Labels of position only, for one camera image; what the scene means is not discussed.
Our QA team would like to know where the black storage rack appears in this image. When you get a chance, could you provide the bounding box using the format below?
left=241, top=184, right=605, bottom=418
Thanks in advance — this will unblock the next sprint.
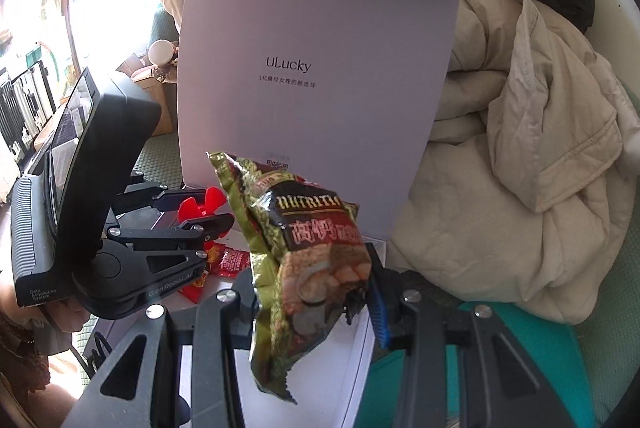
left=0, top=58, right=58, bottom=161

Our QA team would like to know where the bright red candy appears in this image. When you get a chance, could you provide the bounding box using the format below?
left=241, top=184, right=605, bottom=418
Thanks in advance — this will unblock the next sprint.
left=178, top=187, right=232, bottom=241

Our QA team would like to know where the green snack packet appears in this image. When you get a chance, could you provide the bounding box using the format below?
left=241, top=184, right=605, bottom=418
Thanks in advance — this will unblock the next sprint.
left=206, top=150, right=374, bottom=405

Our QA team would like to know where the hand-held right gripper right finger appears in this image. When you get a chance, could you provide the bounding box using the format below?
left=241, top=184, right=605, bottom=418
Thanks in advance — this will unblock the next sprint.
left=365, top=243, right=581, bottom=428

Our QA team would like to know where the red snack packet with text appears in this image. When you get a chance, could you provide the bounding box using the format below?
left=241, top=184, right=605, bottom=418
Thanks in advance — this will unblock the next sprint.
left=207, top=244, right=252, bottom=278

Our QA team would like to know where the beige padded jacket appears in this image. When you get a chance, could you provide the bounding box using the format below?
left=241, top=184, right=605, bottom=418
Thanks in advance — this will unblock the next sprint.
left=387, top=0, right=640, bottom=326

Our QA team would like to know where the white hinged gift box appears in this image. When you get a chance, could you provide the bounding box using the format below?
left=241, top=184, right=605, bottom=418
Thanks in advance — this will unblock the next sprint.
left=82, top=0, right=493, bottom=428

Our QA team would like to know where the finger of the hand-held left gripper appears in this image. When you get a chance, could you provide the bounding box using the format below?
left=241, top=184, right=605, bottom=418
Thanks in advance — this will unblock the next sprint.
left=104, top=210, right=236, bottom=256
left=111, top=173, right=196, bottom=214

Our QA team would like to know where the white round lid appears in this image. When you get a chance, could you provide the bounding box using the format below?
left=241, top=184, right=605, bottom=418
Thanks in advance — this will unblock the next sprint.
left=147, top=39, right=176, bottom=67

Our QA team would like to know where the person's left hand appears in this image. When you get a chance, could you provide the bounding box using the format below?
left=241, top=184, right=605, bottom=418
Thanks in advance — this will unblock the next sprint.
left=0, top=277, right=94, bottom=332

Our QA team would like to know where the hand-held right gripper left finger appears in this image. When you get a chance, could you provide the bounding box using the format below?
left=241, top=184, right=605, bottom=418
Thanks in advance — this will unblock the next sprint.
left=75, top=268, right=262, bottom=428

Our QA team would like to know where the brown cardboard box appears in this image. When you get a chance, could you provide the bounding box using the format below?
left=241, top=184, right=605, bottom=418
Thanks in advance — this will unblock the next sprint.
left=117, top=53, right=179, bottom=137

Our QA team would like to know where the red snack packet with figure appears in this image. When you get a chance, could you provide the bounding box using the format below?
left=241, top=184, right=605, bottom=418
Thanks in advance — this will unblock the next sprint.
left=177, top=275, right=211, bottom=304

